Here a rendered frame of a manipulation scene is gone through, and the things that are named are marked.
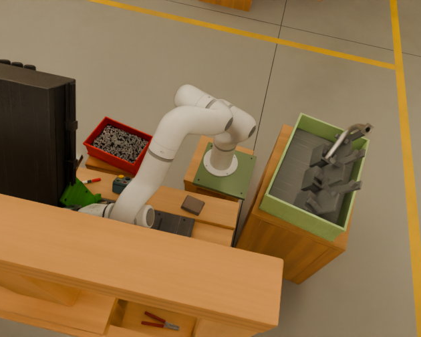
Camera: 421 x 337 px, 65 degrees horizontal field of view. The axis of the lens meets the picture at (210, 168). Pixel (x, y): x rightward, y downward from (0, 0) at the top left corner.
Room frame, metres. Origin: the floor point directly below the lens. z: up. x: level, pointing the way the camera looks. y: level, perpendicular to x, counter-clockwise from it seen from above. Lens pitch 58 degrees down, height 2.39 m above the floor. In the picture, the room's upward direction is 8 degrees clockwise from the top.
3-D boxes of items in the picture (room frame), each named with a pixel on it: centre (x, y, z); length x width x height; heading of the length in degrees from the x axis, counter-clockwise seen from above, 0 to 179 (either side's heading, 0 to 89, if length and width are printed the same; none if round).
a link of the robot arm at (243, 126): (0.99, -0.09, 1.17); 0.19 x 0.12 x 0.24; 62
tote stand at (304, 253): (1.02, -0.59, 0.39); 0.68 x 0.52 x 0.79; 165
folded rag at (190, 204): (0.70, 0.06, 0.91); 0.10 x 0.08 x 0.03; 72
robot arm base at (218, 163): (1.00, -0.05, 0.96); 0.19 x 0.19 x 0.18
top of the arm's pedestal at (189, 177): (1.00, -0.05, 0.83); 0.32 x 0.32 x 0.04; 80
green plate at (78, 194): (0.53, 0.52, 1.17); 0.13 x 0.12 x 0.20; 85
